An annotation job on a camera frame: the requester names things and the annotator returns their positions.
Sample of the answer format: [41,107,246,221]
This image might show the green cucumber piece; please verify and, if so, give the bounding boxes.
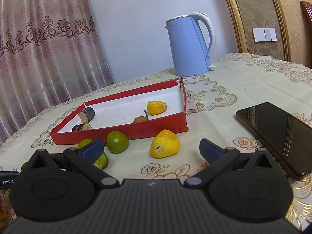
[21,162,27,171]

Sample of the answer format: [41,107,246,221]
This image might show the long dark sugarcane piece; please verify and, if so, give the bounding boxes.
[71,123,93,132]

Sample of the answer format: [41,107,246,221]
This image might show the green tomato with stem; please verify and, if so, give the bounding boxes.
[106,131,129,154]

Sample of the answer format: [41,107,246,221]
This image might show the thick dark sugarcane piece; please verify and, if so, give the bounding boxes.
[78,107,95,124]

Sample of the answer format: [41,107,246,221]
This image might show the yellow pepper piece large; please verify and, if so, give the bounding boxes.
[150,129,180,159]

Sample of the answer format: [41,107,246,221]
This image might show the brown longan with stem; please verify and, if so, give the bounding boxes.
[133,110,149,124]

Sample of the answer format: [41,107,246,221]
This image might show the red shallow cardboard box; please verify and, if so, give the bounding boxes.
[50,78,188,145]

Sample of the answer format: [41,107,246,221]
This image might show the black smartphone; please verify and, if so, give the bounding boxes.
[236,102,311,180]

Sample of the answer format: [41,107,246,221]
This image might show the blue electric kettle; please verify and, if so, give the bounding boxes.
[166,12,216,77]

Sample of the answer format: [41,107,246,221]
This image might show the pink patterned curtain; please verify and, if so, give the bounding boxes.
[1,0,113,142]

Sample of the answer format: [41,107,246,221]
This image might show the white wall switch panel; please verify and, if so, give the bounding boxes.
[252,27,277,42]

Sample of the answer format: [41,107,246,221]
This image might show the dark wooden frame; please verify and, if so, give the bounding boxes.
[300,1,312,27]

